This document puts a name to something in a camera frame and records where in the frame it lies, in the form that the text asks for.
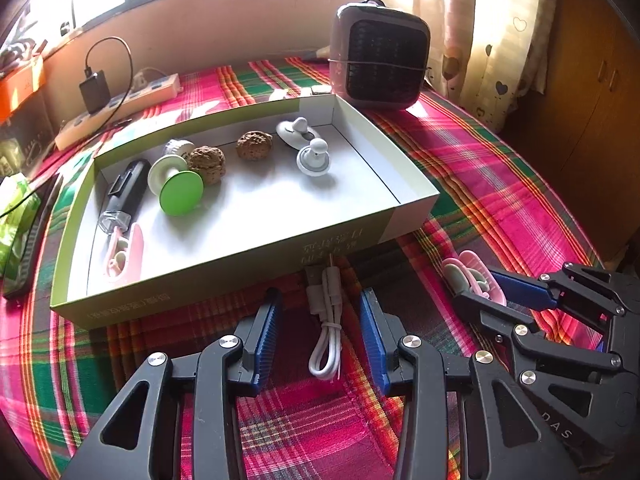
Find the pink clip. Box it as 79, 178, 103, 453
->
105, 222, 144, 286
442, 250, 506, 306

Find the white usb cable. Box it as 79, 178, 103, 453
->
304, 253, 345, 382

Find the green white spool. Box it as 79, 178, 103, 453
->
148, 154, 204, 216

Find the black cylindrical device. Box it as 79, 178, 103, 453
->
99, 158, 151, 234

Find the small white knob piece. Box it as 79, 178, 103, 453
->
296, 138, 331, 177

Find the white round cap device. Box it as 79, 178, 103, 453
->
164, 139, 195, 158

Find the green white cardboard box tray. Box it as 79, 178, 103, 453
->
50, 94, 438, 330

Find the wooden cabinet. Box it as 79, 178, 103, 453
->
501, 0, 639, 260

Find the black smartphone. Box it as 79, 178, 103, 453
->
2, 174, 63, 300

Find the green tissue pack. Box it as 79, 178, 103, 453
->
1, 172, 41, 275

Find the white power strip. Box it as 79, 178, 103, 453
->
54, 74, 181, 151

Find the heart pattern curtain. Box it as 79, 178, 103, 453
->
413, 0, 556, 132

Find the black charger adapter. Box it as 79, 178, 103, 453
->
79, 67, 111, 114

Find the grey black space heater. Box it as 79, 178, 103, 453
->
329, 0, 431, 110

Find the orange tray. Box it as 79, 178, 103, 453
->
0, 55, 46, 122

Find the black charger cable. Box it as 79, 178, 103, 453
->
0, 34, 137, 221

